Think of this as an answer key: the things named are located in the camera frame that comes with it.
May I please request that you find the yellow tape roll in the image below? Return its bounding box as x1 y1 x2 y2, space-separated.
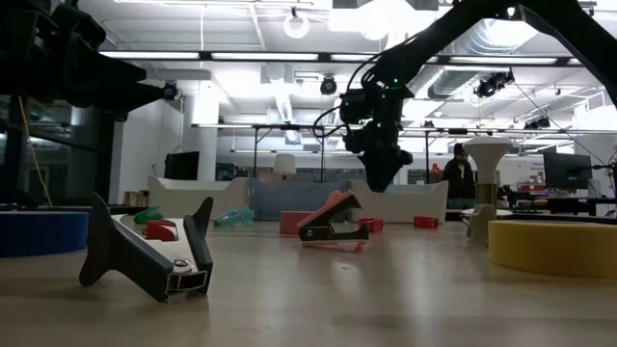
488 220 617 280

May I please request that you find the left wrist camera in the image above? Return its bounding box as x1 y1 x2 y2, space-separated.
50 1 108 52

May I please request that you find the pink tape roll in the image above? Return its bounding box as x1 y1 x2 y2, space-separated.
279 210 315 236

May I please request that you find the black ceiling track light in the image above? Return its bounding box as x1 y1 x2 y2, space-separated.
473 69 517 99

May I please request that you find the grey translucent plastic bin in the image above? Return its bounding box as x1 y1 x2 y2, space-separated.
248 178 352 222

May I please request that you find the blue white clip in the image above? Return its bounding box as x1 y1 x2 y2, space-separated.
213 205 255 228

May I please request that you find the black desk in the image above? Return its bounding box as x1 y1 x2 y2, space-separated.
510 195 617 218

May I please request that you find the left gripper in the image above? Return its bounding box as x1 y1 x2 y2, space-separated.
13 4 166 121

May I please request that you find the dark blue tape roll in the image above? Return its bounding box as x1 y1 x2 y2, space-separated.
0 210 91 258

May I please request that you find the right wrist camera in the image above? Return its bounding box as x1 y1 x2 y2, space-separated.
339 89 370 124

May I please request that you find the black metal table frame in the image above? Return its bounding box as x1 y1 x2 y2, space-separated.
250 123 329 183

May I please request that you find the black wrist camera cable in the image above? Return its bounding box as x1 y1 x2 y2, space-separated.
311 47 382 141

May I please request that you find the white mushroom lamp brass stem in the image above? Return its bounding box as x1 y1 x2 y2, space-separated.
461 136 515 224

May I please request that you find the pink staple remover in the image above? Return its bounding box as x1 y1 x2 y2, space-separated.
296 189 371 253

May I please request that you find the white ring pendant light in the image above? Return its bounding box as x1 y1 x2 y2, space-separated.
282 10 311 40

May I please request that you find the black computer monitor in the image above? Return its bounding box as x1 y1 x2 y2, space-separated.
163 150 201 182
543 151 594 191

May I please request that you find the long ceiling light bar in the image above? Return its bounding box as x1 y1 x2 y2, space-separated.
94 49 617 67

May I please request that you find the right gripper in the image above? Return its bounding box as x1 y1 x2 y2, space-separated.
344 86 415 193

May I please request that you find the white plastic bin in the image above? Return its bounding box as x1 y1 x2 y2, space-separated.
147 174 252 221
347 178 449 225

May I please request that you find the person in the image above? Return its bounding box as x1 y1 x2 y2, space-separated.
442 142 477 200

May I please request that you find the small white shade lamp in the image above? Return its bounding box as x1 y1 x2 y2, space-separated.
272 153 298 182

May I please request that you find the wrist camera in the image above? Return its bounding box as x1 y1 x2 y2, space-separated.
50 1 108 52
339 89 370 124

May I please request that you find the yellow cable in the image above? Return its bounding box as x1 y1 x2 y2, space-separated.
16 94 54 207

